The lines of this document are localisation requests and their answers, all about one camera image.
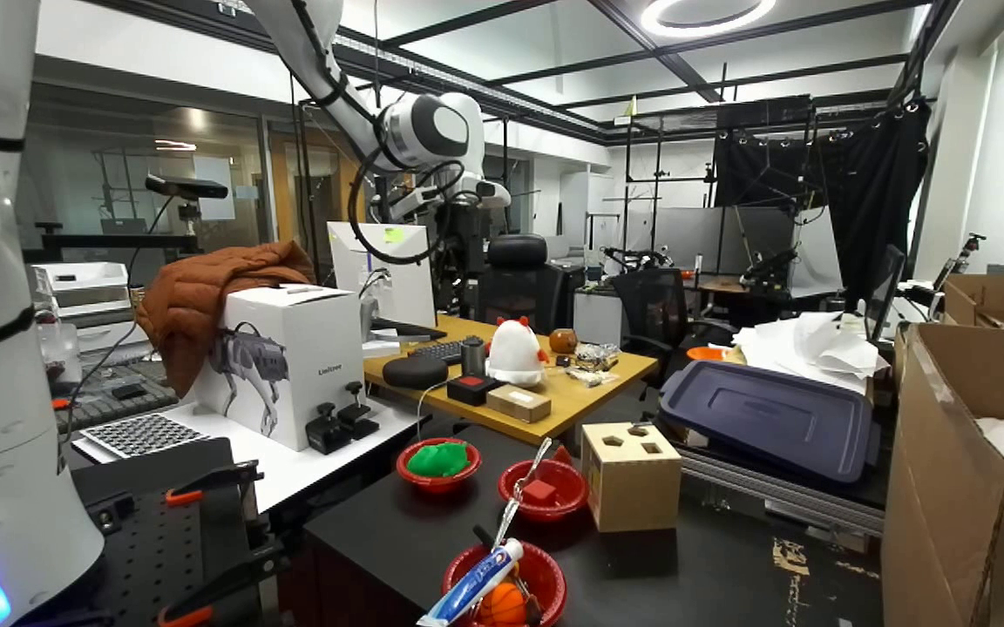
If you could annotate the white spoon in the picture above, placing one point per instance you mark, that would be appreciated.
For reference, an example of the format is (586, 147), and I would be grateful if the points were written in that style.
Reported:
(529, 459)

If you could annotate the red bowl with toothpaste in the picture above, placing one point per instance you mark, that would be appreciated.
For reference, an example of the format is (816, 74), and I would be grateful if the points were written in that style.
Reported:
(540, 574)

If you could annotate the wooden desk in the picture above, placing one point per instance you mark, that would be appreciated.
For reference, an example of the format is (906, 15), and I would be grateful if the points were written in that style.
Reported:
(593, 386)

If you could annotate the thin white stick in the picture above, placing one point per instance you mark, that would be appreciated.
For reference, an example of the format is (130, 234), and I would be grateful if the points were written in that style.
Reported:
(505, 524)

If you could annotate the black curtain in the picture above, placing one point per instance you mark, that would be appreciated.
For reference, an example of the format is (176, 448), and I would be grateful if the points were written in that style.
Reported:
(863, 175)

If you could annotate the orange bowl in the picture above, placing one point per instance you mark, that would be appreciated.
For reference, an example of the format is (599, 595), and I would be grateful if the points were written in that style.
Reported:
(712, 351)

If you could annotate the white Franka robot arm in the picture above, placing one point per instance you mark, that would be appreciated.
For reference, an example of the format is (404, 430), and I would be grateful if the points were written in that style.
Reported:
(16, 350)

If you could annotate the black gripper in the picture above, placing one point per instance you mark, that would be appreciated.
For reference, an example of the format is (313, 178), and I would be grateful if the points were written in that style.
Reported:
(461, 236)

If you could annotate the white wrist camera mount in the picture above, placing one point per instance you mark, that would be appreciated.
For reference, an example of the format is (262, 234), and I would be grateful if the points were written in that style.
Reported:
(488, 193)

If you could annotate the black office chair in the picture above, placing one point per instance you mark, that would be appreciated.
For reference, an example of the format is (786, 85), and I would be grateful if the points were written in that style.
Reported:
(522, 281)

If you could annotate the red bowl with spoon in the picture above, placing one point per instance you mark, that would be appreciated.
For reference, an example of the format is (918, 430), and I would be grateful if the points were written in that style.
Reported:
(540, 491)

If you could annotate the white monitor back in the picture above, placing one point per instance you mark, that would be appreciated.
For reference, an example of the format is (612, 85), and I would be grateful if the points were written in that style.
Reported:
(392, 283)

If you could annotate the red plastic bowl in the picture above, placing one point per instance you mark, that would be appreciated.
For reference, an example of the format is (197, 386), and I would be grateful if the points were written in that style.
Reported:
(438, 478)

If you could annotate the flat tan cardboard box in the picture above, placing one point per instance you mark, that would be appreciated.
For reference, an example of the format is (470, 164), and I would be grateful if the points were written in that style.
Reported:
(520, 402)

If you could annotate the white box with dog print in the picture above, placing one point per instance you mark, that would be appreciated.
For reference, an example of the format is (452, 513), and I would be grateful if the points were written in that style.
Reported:
(281, 366)

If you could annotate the clear plastic bag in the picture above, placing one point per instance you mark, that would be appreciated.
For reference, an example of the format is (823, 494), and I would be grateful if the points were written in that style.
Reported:
(593, 362)

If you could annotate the white printer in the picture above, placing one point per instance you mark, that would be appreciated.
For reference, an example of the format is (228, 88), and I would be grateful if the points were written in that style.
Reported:
(84, 296)

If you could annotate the green plush toy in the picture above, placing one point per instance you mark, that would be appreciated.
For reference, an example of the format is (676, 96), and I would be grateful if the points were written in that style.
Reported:
(438, 459)

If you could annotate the white blue toothpaste tube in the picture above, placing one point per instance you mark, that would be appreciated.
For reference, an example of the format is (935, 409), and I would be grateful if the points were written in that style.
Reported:
(470, 586)

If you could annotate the black game controller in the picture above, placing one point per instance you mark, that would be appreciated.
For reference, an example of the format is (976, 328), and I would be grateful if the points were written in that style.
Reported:
(344, 425)

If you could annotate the large brown cardboard box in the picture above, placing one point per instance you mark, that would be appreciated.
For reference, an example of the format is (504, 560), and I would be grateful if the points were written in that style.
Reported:
(957, 488)

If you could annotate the white workbench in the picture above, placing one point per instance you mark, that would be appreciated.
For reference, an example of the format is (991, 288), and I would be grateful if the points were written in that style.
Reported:
(292, 463)

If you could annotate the orange fruit toy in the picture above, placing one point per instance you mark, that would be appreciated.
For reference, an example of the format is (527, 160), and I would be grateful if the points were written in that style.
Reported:
(505, 602)

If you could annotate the black clamp rack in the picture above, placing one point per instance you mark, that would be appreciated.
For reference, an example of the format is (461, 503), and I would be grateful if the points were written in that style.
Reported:
(163, 535)

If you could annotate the wooden shape sorter box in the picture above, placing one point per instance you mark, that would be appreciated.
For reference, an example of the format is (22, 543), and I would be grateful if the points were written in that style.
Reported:
(633, 481)

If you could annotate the black mug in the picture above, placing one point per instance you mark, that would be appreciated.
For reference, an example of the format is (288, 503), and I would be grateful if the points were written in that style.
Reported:
(475, 351)

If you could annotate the brown cloth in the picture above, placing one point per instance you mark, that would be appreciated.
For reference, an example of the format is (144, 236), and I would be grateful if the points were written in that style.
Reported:
(205, 296)

